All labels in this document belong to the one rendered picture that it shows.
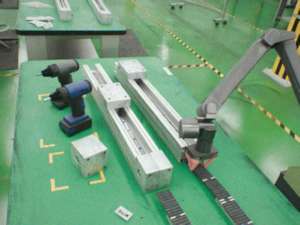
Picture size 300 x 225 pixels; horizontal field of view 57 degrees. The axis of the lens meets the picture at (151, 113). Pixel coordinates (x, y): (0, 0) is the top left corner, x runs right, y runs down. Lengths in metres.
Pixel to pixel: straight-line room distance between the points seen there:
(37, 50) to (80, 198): 1.85
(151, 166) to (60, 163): 0.35
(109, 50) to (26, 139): 1.64
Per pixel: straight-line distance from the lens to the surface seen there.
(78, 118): 1.19
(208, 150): 1.01
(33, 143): 1.19
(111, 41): 2.66
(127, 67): 1.52
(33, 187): 1.02
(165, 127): 1.15
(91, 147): 1.00
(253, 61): 1.10
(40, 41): 2.60
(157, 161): 0.96
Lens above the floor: 1.52
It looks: 33 degrees down
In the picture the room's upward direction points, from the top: 7 degrees clockwise
